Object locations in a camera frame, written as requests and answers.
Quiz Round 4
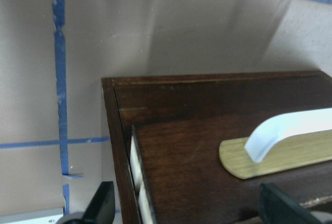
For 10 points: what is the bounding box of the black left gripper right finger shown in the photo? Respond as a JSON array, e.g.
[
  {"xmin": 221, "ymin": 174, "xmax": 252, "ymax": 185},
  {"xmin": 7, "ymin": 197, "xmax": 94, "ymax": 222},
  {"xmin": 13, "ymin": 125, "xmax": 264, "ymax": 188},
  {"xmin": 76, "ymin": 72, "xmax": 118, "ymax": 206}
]
[{"xmin": 259, "ymin": 183, "xmax": 320, "ymax": 224}]

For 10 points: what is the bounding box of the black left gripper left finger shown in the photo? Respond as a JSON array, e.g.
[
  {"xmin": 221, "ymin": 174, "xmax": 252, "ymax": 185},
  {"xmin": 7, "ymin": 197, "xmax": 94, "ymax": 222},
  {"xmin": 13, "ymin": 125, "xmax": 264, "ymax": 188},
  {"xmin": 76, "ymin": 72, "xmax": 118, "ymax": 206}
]
[{"xmin": 82, "ymin": 181, "xmax": 116, "ymax": 224}]

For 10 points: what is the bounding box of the light wood drawer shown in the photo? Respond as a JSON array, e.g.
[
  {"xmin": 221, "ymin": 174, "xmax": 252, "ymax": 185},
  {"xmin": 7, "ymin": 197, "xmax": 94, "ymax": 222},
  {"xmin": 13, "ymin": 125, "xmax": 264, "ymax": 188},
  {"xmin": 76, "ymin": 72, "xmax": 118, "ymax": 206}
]
[{"xmin": 130, "ymin": 109, "xmax": 331, "ymax": 223}]

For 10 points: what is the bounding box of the dark brown wooden cabinet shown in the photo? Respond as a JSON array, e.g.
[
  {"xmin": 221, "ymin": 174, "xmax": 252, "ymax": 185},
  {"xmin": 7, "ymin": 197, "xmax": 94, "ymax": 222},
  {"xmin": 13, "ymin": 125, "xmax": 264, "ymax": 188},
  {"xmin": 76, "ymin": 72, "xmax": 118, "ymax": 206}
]
[{"xmin": 102, "ymin": 71, "xmax": 331, "ymax": 223}]

